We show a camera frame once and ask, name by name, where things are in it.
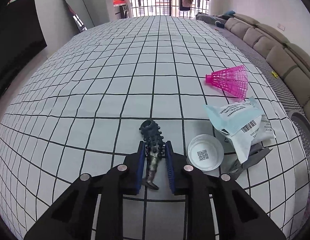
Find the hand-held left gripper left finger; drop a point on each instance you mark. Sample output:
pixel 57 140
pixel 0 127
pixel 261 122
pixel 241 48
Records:
pixel 141 165

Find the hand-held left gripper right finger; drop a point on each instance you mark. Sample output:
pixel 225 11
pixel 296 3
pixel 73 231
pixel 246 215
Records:
pixel 170 165

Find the dark spiky rubber toy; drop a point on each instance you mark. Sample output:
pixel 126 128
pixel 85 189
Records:
pixel 152 140

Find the white and blue packet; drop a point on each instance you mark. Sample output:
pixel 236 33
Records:
pixel 235 120

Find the pink plastic shuttlecock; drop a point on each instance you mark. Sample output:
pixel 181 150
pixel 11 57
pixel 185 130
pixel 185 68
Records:
pixel 230 80

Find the grey perforated plastic basket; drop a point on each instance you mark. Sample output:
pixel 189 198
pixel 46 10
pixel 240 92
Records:
pixel 302 122

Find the white checked tablecloth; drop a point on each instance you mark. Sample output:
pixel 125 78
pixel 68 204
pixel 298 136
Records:
pixel 120 67

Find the small yellow item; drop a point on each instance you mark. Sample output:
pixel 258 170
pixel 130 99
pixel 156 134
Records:
pixel 274 75

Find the dark blue item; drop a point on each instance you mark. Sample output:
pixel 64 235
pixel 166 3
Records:
pixel 220 24

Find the grey fabric sofa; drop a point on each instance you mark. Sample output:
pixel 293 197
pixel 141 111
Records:
pixel 277 52

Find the black garment stand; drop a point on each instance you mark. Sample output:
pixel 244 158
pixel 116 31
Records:
pixel 193 7

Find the brown hanging garment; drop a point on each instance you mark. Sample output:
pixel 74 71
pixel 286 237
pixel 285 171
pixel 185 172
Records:
pixel 186 4

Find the teal cloth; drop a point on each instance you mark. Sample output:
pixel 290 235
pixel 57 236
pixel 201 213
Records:
pixel 230 12

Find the orange bag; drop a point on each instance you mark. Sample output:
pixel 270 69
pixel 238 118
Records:
pixel 119 1

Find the standing mirror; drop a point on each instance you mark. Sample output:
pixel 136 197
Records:
pixel 77 7

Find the black television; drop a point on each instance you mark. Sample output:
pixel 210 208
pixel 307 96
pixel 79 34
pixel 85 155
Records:
pixel 14 37

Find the wall socket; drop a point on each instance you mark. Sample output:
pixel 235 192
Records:
pixel 281 26

